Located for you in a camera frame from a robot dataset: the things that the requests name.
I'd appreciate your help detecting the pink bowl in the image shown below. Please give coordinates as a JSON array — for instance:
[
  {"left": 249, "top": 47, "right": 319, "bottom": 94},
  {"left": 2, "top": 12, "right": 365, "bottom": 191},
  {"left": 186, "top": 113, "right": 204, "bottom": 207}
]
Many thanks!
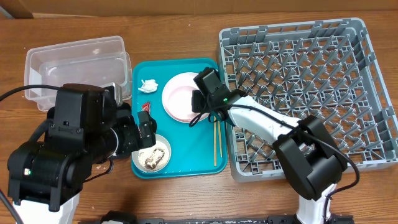
[{"left": 162, "top": 80, "right": 206, "bottom": 122}]

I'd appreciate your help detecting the white round plate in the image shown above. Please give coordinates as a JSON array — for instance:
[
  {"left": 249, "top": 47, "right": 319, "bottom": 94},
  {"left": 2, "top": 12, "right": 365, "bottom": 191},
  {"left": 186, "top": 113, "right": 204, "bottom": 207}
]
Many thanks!
[{"left": 161, "top": 72, "right": 210, "bottom": 124}]

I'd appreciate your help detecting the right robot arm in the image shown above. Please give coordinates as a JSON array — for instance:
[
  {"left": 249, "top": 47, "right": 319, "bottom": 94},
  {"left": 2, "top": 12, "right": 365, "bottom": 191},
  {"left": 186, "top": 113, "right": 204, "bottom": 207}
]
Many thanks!
[{"left": 192, "top": 89, "right": 349, "bottom": 223}]

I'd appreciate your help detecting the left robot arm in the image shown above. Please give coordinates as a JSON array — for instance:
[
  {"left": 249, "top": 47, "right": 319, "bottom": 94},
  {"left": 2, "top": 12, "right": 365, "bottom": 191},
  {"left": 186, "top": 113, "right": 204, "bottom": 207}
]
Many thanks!
[{"left": 1, "top": 83, "right": 157, "bottom": 223}]

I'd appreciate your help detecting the grey dishwasher rack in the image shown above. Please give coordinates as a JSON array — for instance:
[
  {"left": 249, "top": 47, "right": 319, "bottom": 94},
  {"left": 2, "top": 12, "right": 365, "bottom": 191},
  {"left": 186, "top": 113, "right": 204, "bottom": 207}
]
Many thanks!
[{"left": 218, "top": 18, "right": 397, "bottom": 171}]

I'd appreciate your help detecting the red snack wrapper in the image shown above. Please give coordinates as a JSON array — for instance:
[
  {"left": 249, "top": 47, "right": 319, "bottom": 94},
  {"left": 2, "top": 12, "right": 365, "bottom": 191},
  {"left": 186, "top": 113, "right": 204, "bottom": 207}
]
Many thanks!
[{"left": 141, "top": 101, "right": 150, "bottom": 113}]

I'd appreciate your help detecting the bowl with rice leftovers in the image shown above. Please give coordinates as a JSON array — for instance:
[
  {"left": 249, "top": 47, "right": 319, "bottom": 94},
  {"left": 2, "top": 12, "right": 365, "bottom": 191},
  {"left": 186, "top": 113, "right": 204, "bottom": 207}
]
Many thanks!
[{"left": 131, "top": 134, "right": 172, "bottom": 172}]

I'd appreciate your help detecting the teal serving tray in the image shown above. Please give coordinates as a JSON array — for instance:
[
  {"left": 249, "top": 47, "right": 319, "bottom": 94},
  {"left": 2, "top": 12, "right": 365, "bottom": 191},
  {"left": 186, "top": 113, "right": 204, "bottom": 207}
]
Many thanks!
[{"left": 131, "top": 58, "right": 228, "bottom": 179}]

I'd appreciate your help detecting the crumpled white napkin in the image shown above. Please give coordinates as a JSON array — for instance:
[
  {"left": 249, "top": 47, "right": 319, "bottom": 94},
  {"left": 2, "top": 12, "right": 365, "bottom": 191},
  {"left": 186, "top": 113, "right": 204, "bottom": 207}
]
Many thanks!
[{"left": 138, "top": 79, "right": 158, "bottom": 93}]

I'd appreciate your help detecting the clear plastic bin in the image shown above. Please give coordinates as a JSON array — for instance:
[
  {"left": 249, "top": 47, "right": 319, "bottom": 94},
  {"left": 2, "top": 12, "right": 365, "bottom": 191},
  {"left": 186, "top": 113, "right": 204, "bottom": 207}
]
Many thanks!
[{"left": 24, "top": 36, "right": 132, "bottom": 101}]

